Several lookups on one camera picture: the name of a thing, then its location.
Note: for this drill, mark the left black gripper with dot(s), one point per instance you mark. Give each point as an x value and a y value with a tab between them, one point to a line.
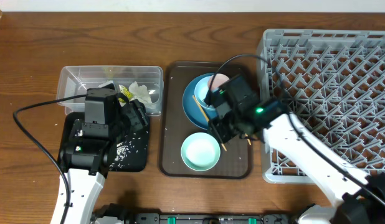
137	112

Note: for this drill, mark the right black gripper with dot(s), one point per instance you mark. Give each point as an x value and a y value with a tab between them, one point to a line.
218	125

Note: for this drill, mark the yellow green snack wrapper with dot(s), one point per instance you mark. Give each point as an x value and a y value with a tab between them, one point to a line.
125	92

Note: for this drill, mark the white rice pile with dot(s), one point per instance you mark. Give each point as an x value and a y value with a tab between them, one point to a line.
131	154

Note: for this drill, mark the white napkin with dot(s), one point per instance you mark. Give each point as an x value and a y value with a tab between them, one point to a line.
140	93

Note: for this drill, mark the pink cup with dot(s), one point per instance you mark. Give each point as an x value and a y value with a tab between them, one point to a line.
215	81

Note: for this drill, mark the mint green bowl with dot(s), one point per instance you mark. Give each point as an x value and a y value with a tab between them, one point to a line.
200	152

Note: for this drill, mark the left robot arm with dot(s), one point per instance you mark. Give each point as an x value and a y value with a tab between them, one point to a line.
84	175

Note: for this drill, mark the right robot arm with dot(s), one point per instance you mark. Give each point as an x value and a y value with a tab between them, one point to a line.
355	196

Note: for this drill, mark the black waste tray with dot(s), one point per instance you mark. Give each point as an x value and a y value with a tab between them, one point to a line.
72	122

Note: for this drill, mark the clear plastic waste bin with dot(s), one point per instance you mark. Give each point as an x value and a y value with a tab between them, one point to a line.
76	80

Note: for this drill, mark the grey dishwasher rack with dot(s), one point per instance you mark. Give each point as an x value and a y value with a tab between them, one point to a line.
336	85

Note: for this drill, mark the light blue bowl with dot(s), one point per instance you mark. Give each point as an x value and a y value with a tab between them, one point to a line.
200	93

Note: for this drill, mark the dark blue plate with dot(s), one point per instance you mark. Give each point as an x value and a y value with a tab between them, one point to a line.
190	108

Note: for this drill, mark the brown serving tray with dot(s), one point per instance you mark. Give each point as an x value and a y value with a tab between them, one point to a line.
234	163

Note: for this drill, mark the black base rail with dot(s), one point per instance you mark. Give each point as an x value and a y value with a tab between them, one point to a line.
195	218

